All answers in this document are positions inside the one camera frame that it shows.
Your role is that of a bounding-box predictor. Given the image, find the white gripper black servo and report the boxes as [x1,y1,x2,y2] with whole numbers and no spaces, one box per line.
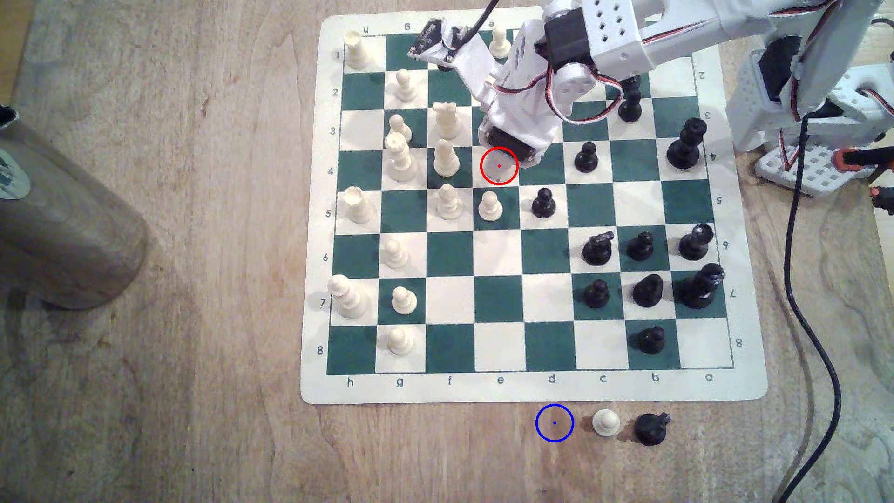
[478,17,598,169]

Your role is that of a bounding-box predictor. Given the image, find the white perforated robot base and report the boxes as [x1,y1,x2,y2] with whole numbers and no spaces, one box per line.
[754,133,874,198]

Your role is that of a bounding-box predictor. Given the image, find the green and white chess mat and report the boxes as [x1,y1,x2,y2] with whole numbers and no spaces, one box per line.
[300,6,769,405]

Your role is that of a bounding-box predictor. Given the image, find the white bishop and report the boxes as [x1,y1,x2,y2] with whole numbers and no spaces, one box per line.
[433,138,461,177]
[436,183,464,222]

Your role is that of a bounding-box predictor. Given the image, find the white queen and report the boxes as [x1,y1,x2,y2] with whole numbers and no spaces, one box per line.
[386,134,419,184]

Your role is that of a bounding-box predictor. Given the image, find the white rook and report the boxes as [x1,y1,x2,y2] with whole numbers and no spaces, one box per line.
[345,31,371,71]
[345,186,375,224]

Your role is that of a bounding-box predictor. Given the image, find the tall white king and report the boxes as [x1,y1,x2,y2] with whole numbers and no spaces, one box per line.
[328,274,367,320]

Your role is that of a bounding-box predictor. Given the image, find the orange and black clamp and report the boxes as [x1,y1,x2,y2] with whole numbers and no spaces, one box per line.
[834,145,894,172]

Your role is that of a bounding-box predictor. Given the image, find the grey metal cylinder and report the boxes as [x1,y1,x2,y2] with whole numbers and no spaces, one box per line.
[0,105,149,312]

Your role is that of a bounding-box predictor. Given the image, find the black camera cable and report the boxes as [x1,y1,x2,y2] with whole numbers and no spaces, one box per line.
[464,0,502,39]

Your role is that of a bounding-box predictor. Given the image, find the wrist camera on white mount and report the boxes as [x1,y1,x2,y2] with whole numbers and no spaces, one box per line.
[408,17,514,95]

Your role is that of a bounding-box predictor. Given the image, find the black power cable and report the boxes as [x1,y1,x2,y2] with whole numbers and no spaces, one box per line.
[777,112,842,503]

